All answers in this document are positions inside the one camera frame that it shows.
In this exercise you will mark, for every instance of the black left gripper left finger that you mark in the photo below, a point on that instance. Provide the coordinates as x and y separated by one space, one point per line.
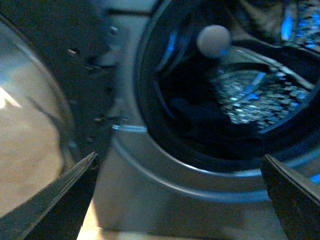
57 211

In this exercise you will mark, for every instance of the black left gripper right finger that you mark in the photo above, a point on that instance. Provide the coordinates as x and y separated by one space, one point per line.
295 199

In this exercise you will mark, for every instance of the dark clothes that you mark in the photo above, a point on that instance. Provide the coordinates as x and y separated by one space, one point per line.
192 104

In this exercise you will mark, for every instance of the washing machine glass door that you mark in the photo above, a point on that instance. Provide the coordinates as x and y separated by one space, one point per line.
54 93

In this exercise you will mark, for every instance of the steel washing machine drum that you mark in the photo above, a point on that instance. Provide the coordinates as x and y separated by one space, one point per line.
272 69

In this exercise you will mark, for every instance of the grey front-load washing machine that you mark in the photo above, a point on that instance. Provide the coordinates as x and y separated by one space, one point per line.
142 189

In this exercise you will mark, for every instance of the black rubber door gasket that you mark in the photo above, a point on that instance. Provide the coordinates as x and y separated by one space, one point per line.
294 142

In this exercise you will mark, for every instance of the white round drum cap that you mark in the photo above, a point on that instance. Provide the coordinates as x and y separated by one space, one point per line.
214 41

